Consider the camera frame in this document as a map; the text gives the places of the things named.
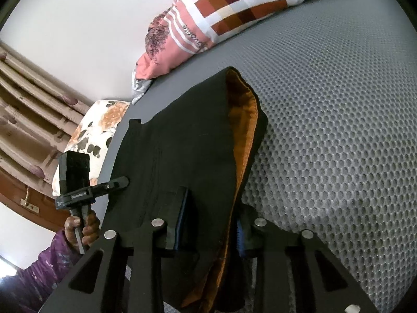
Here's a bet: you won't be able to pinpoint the person's left hand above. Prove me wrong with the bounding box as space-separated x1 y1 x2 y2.
63 209 101 252

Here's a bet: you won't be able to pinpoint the grey mesh mattress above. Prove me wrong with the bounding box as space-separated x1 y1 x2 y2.
98 0 417 313

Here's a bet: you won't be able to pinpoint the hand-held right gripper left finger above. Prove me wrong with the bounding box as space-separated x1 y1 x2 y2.
39 186 197 313

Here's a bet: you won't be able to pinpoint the brass door latch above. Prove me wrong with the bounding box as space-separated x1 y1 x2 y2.
20 189 40 211

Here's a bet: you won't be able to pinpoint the grey patterned cloth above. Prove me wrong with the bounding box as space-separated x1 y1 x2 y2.
131 70 154 105

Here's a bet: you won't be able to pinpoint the beige patterned curtain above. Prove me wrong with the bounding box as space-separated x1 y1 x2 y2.
0 41 91 186

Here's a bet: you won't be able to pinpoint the black pants with orange lining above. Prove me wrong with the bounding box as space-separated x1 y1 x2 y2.
99 66 269 313

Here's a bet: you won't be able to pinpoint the brown wooden door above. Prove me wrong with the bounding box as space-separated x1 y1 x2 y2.
0 170 70 233

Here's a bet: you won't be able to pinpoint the person's left forearm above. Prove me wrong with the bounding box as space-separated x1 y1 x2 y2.
0 230 87 313

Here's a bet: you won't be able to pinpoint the floral white pillow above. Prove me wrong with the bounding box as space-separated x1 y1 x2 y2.
51 99 131 197

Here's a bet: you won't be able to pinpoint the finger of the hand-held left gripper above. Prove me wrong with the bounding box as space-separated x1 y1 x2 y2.
93 177 130 199

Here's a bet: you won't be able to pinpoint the checked pink pillow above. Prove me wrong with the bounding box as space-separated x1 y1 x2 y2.
135 0 387 80

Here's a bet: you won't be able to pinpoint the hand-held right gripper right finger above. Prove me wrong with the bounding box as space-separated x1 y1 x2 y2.
236 218 379 313

